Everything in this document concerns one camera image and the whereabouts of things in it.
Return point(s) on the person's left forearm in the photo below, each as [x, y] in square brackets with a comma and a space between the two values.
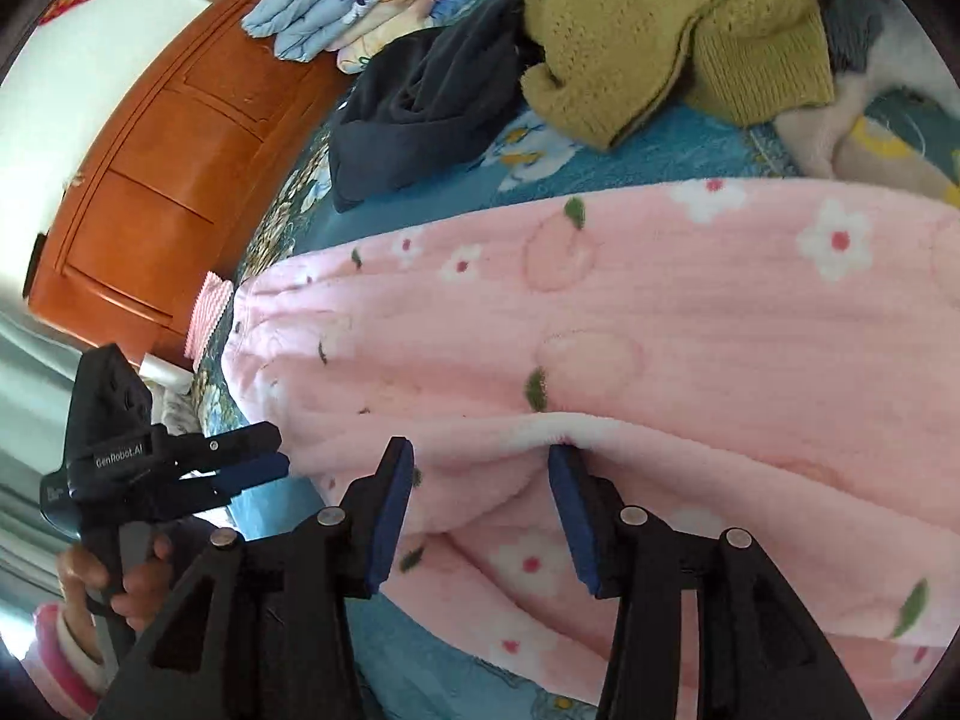
[60, 667]

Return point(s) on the grey curtain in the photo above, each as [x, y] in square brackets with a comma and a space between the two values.
[30, 405]

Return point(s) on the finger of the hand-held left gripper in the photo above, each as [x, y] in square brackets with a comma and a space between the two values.
[251, 474]
[225, 446]

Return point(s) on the pink white checked cloth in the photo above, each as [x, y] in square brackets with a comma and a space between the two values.
[206, 322]

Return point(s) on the person's left hand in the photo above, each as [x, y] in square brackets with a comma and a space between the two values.
[139, 592]

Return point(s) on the grey-blue cloth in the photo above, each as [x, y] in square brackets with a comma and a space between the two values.
[855, 22]

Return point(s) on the folded blue-grey quilt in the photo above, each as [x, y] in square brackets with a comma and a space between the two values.
[315, 7]

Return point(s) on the white bundle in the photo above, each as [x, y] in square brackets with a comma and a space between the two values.
[169, 390]

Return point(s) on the folded floral blanket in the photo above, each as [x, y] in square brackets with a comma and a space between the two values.
[420, 7]

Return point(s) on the wooden bed headboard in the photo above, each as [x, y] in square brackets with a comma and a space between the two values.
[165, 187]

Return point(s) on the pink floral fleece pants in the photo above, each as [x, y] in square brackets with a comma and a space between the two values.
[675, 330]

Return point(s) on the olive knit sweater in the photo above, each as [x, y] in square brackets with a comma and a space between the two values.
[622, 30]

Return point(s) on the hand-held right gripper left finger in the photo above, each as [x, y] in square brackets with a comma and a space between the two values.
[390, 517]

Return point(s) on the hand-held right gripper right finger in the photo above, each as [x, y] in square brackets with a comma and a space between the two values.
[574, 525]

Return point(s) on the beige fleece garment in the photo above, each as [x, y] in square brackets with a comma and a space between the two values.
[817, 136]

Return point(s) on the dark grey garment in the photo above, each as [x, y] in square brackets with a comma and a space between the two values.
[420, 105]

